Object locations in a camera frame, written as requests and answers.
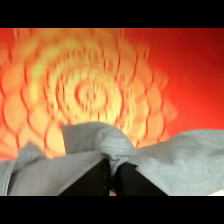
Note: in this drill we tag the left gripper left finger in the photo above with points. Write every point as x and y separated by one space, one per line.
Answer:
91 181

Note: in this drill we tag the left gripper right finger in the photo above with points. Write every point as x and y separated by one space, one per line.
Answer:
133 183

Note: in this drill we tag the grey garment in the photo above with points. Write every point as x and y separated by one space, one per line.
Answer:
186 160

